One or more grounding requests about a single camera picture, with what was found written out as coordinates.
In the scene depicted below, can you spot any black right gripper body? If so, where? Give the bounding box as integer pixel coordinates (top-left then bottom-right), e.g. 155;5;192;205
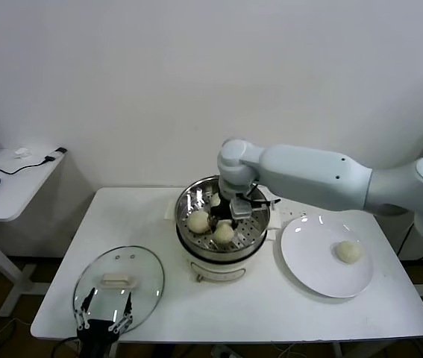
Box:
210;199;234;225

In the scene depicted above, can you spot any white side desk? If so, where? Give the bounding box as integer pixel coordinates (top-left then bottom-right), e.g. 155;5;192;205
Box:
0;148;66;318

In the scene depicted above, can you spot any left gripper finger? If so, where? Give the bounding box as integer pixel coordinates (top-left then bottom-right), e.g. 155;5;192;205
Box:
75;286;96;332
107;292;134;333

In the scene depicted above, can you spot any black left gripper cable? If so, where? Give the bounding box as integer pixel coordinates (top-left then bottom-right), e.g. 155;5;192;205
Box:
58;336;81;358

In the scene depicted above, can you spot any black adapter cable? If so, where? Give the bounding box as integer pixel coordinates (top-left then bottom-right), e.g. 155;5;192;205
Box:
0;147;69;176

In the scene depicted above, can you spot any white round plate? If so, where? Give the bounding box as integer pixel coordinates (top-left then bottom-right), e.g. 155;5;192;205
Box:
280;215;375;299

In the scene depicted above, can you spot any cream electric cooker base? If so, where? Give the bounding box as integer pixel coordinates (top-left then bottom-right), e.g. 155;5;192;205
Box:
164;199;283;284

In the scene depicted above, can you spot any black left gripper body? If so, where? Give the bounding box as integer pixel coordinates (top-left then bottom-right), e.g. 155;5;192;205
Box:
76;318;120;358

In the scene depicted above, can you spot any perforated steel steamer basket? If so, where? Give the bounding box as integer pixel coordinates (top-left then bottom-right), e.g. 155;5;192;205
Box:
175;175;272;262

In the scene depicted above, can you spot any glass pot lid cream handle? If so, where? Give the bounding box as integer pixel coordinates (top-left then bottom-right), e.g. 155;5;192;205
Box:
73;245;166;336

